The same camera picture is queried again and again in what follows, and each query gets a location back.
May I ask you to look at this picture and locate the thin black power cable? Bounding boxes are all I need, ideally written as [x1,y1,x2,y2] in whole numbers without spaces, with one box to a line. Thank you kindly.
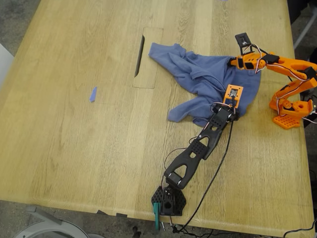
[282,218,317,238]

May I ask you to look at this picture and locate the black table clamp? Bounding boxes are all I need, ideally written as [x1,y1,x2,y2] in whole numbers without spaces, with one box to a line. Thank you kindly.
[303,95,317,128]

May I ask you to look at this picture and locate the white plastic chair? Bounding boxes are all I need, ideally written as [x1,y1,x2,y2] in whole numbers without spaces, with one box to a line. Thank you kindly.
[13,205,105,238]

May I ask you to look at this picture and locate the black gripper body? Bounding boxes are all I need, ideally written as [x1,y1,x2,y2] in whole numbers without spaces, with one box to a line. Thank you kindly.
[229,105,241,122]

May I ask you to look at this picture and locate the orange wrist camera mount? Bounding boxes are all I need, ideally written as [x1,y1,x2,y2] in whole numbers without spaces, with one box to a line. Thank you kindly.
[222,84,245,109]

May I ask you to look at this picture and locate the black camera cable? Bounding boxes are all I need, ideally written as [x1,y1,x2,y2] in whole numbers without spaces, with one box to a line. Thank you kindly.
[170,95,235,238]

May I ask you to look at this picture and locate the white flat panel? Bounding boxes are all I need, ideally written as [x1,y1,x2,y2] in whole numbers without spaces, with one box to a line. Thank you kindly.
[0,43,15,89]

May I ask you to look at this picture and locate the blue printed T-shirt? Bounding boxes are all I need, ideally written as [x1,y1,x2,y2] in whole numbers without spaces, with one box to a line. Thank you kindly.
[148,42,262,128]

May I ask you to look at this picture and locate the small blue tape piece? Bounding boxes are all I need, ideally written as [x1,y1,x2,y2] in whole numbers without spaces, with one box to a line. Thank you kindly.
[89,86,98,103]

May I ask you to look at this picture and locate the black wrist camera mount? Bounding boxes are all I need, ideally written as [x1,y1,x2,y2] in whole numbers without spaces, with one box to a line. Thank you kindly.
[234,32,256,55]

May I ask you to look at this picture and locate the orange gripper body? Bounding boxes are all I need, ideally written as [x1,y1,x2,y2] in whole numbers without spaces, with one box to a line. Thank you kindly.
[234,53,263,71]

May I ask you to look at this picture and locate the wooden cable hatch lid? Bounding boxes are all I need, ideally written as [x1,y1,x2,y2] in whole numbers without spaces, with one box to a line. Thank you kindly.
[132,26,164,89]

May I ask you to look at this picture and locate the green table clamp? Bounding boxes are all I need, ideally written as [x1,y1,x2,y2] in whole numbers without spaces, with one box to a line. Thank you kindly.
[152,202,161,232]

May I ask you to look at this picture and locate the white metal leg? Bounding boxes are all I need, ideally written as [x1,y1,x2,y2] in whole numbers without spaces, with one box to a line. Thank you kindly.
[293,13,317,50]

